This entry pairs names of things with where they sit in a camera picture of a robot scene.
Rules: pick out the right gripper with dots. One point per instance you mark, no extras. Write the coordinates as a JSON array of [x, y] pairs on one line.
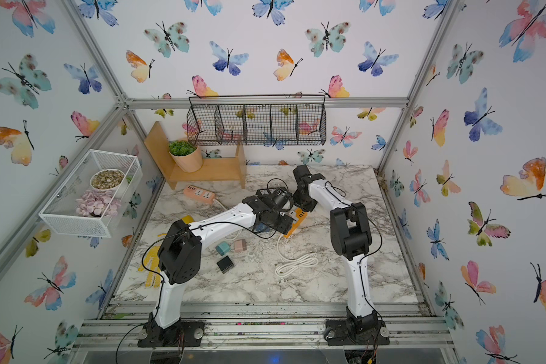
[[308, 206]]

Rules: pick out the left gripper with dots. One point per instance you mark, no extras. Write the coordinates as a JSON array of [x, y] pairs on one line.
[[286, 226]]

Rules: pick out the orange power strip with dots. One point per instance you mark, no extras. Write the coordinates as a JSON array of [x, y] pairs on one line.
[[298, 216]]

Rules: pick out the teal plug adapter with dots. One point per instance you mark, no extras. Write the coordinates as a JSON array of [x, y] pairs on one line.
[[223, 248]]

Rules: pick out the pink power strip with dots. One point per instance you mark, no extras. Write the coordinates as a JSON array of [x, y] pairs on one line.
[[199, 195]]

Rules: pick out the black plug adapter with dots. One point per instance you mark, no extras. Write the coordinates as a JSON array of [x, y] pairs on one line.
[[225, 264]]

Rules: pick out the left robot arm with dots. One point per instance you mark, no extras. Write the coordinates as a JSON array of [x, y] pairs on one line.
[[182, 248]]

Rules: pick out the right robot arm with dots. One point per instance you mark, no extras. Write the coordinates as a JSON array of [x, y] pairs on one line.
[[350, 235]]

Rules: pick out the pink plug adapter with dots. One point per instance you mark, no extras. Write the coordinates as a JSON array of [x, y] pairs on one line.
[[240, 246]]

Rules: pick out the wooden shelf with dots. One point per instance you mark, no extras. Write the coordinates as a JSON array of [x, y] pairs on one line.
[[224, 169]]

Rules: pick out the potted green plant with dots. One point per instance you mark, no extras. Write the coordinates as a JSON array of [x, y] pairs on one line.
[[185, 154]]

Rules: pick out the yellow toy shovel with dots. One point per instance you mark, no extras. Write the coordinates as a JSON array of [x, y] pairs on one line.
[[149, 264]]

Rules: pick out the bowl of pebbles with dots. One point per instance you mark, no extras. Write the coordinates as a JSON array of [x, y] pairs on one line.
[[105, 180]]

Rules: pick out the pink succulent flowers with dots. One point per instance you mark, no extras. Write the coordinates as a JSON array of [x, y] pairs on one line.
[[97, 204]]

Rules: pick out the black wire basket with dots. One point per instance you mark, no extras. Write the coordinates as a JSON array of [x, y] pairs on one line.
[[275, 121]]

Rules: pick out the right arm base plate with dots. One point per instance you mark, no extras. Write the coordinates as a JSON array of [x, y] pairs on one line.
[[342, 332]]

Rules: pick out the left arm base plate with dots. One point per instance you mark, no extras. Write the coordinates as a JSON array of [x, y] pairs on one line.
[[180, 334]]

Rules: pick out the white wire basket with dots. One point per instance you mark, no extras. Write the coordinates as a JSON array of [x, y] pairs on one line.
[[59, 212]]

